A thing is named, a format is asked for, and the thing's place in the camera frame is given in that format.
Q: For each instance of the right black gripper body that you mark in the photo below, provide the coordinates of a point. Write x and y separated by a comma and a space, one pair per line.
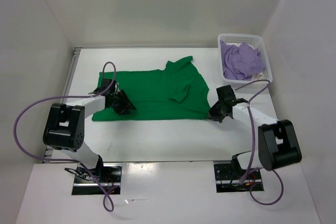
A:
222, 116

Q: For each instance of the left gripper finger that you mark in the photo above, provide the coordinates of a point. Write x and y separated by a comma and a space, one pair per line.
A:
122, 110
127, 105

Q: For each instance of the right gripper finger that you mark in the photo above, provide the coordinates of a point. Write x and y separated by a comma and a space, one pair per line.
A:
215, 111
218, 119

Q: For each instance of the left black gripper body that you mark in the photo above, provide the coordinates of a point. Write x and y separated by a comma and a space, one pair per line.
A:
117, 100

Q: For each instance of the green t shirt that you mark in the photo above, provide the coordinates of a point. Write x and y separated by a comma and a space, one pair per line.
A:
175, 93

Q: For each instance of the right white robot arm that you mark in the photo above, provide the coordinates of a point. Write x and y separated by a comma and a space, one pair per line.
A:
274, 142

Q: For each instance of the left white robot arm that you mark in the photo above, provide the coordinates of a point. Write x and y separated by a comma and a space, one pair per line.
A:
65, 126

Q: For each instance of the purple t shirt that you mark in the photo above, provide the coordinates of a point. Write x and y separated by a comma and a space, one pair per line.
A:
241, 62

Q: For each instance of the white cloth in basket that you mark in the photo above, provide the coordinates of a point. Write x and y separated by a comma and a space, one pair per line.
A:
259, 76

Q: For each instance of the white plastic basket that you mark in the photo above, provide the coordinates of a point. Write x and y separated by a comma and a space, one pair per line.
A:
254, 41

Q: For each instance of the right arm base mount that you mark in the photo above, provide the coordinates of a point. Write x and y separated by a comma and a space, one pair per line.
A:
227, 177

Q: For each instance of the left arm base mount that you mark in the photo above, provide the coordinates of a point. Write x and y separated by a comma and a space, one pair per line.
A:
84, 184

